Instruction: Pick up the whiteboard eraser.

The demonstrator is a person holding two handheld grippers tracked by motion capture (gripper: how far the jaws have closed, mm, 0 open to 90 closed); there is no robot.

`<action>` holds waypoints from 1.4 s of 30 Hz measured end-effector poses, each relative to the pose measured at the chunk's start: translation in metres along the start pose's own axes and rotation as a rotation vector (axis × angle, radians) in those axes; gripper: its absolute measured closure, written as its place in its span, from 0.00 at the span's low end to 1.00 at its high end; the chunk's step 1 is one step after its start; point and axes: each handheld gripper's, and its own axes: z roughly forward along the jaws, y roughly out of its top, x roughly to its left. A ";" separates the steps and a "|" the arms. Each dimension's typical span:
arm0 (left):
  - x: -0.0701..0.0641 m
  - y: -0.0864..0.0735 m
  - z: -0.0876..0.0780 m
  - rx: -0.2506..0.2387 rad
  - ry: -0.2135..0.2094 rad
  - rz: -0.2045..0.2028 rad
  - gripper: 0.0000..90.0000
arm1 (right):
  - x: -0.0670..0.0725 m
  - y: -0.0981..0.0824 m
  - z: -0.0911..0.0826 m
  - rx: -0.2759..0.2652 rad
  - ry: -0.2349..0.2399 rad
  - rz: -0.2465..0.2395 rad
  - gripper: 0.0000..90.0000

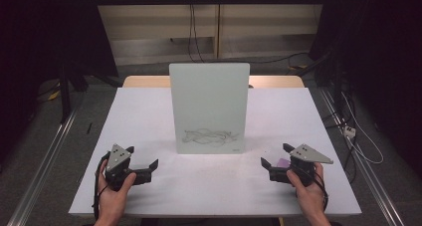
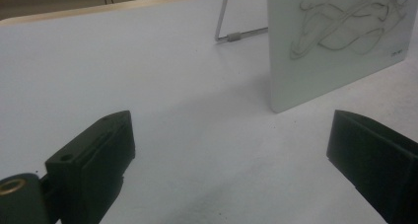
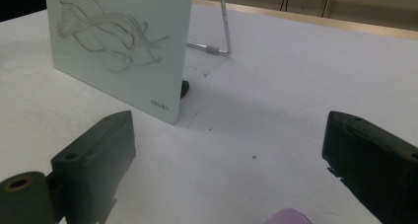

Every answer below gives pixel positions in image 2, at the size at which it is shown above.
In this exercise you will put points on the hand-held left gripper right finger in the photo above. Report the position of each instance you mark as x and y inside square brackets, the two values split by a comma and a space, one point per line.
[378, 161]

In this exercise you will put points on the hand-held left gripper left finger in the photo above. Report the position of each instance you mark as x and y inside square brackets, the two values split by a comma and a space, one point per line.
[88, 164]

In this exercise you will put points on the white glass whiteboard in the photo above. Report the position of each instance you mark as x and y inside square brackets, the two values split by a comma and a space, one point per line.
[295, 81]

